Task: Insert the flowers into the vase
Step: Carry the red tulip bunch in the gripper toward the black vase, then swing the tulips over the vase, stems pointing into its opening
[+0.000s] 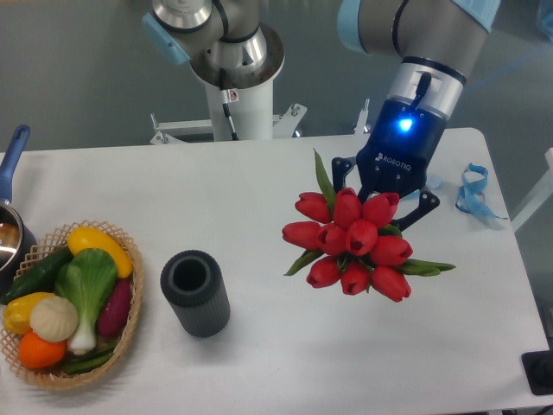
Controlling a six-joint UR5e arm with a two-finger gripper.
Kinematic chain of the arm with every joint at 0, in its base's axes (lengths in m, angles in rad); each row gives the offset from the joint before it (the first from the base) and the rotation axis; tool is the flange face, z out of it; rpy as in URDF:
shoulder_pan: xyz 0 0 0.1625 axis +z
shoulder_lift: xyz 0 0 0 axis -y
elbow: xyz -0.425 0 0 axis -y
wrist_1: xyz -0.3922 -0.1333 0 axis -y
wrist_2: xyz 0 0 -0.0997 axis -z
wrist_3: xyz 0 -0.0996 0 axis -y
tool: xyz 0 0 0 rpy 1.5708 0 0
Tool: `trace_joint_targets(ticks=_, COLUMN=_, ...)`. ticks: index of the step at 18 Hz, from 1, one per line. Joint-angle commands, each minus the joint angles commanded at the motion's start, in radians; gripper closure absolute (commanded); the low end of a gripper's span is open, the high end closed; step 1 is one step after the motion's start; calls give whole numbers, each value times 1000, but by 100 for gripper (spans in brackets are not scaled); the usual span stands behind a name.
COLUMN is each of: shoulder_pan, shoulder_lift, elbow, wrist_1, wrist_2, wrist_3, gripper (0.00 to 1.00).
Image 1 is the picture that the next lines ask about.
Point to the woven wicker basket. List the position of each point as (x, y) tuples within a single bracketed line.
[(52, 378)]

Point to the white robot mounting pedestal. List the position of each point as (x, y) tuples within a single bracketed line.
[(234, 114)]

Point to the green bok choy toy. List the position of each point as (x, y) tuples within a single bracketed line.
[(86, 282)]

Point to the red tulip bouquet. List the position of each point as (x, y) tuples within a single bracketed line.
[(354, 243)]

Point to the dark grey ribbed vase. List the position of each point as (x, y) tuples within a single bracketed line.
[(192, 283)]

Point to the green cucumber toy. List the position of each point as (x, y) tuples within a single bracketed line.
[(38, 278)]

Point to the orange fruit toy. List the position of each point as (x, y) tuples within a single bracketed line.
[(36, 353)]

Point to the blue ribbon strip right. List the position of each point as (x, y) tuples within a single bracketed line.
[(471, 199)]

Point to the blue handled saucepan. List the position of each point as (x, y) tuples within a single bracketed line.
[(16, 238)]

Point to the cream steamed bun toy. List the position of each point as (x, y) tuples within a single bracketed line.
[(54, 319)]

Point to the yellow squash toy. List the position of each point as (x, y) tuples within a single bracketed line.
[(82, 238)]

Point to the blue ribbon strip left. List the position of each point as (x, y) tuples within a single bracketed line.
[(433, 182)]

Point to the green bean pods toy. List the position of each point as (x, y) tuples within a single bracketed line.
[(90, 361)]

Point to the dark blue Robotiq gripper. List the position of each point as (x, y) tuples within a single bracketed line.
[(395, 159)]

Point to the black device at edge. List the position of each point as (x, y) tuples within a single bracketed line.
[(538, 371)]

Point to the white frame leg right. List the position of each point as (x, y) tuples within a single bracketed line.
[(535, 198)]

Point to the blue ribbon strip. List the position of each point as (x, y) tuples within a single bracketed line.
[(471, 199), (433, 182)]

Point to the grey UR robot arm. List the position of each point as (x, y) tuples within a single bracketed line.
[(237, 59)]

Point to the purple sweet potato toy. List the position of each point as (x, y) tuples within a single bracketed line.
[(114, 315)]

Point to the yellow bell pepper toy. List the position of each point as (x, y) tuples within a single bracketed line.
[(16, 314)]

